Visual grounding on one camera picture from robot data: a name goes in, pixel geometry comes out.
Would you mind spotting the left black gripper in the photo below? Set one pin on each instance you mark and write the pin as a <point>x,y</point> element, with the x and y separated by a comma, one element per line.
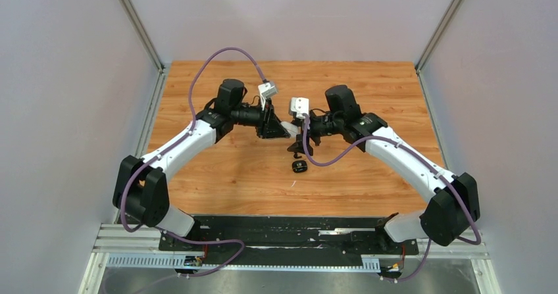
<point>268,125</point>

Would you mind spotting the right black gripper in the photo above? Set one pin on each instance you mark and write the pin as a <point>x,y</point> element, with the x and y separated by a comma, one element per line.
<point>298,145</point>

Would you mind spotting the white earbud charging case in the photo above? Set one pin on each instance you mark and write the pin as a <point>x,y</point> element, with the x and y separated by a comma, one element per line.
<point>291,128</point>

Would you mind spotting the black earbud case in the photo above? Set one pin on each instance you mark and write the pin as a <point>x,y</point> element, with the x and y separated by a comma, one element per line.
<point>299,166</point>

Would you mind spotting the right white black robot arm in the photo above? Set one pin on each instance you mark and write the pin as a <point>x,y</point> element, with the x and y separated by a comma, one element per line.
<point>452,200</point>

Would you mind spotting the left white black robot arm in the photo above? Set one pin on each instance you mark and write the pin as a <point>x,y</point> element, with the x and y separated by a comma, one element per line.
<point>141,190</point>

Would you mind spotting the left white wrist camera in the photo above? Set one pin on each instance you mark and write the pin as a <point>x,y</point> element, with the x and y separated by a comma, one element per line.
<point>266,91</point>

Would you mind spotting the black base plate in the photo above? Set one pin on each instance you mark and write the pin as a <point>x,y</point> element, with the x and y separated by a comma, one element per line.
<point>290,241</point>

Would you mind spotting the aluminium frame rail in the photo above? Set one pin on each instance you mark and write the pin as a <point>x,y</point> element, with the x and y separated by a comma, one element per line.
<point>113,238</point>

